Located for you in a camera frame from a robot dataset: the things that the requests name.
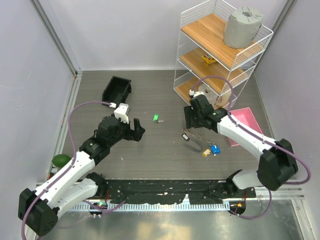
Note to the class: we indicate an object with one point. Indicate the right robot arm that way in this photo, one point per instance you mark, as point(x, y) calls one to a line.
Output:
point(276, 163)

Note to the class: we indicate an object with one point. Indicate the yellow toy car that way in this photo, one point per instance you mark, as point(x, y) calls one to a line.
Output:
point(208, 59)

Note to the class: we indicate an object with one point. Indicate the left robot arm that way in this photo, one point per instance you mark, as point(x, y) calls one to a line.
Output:
point(40, 209)

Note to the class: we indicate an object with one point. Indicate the pink plastic tray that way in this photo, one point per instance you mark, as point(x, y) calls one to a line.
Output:
point(246, 117)

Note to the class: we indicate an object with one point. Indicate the white toilet paper roll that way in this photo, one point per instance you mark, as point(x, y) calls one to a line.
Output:
point(210, 94)

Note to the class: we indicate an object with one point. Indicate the white cable duct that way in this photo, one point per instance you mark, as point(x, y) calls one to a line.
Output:
point(185, 206)

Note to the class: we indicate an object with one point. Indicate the black key tag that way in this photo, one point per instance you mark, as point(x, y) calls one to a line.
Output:
point(185, 137)

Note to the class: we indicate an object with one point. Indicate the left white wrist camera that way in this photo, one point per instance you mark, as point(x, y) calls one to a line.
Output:
point(121, 113)

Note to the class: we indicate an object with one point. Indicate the grey wrapped paper roll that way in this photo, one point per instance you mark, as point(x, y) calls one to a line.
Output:
point(242, 27)

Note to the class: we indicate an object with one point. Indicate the white wire wooden shelf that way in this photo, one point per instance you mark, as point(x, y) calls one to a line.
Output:
point(202, 33)

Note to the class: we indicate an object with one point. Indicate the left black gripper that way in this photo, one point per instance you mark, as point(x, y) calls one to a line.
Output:
point(133, 134)

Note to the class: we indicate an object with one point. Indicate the green lime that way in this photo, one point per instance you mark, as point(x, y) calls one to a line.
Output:
point(60, 160)

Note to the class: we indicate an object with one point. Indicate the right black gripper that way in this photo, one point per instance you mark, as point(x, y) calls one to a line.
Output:
point(189, 111)

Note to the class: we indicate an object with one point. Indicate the beige cup with print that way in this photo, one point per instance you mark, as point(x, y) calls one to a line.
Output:
point(223, 100)

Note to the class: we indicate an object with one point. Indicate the green key tag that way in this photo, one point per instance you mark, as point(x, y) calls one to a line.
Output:
point(155, 118)

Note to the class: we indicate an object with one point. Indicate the yellow key tag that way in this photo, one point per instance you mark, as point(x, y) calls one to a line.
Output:
point(206, 152)

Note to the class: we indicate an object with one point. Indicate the black plastic bin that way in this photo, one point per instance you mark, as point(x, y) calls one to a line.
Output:
point(117, 91)

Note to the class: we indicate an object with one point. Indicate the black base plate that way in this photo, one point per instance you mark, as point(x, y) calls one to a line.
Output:
point(167, 191)

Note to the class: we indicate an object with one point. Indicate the blue key tag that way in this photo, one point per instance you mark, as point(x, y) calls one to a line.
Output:
point(215, 149)

